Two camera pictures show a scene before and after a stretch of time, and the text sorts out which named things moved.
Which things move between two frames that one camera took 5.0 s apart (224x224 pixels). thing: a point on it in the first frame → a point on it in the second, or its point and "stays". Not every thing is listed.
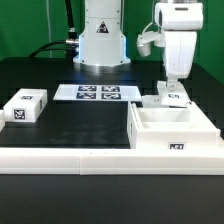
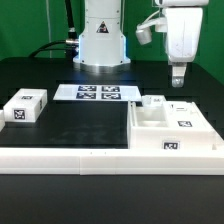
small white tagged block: (173, 94) → (185, 116)
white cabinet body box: (170, 128) stays
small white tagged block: (151, 101) stays
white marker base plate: (96, 92) stays
